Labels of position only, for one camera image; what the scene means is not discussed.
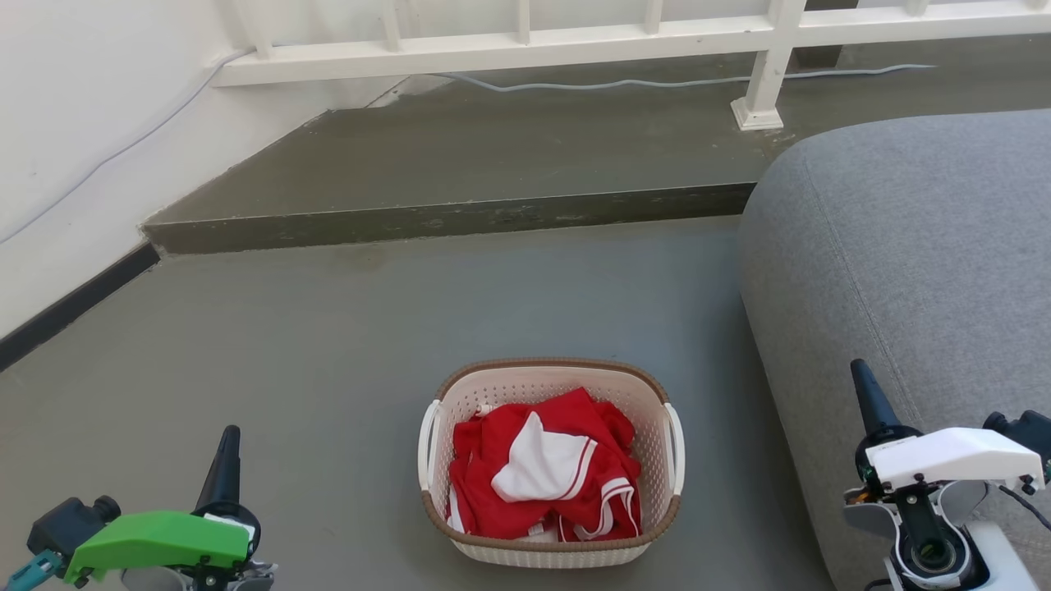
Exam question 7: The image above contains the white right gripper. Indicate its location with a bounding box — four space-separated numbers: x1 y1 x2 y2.
849 358 1047 497

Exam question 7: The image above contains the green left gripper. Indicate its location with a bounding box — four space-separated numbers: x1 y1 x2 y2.
64 424 264 589

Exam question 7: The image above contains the cream perforated plastic laundry basket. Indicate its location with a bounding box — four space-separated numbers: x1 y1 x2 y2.
417 357 686 569

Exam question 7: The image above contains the grey fabric sofa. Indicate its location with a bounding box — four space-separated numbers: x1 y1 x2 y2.
737 108 1051 591

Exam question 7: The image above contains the black baseboard strip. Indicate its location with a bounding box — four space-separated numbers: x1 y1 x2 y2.
0 241 162 372

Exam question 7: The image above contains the red and white jersey garment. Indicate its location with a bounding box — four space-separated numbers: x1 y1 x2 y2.
446 387 643 543

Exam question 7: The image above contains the white metal railing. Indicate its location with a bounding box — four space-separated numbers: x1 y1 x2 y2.
212 0 1051 132

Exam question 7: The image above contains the thin black right gripper cable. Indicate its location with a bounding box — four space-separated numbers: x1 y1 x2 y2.
997 483 1051 533

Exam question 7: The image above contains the thin grey wall cable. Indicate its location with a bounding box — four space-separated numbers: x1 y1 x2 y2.
0 48 939 246

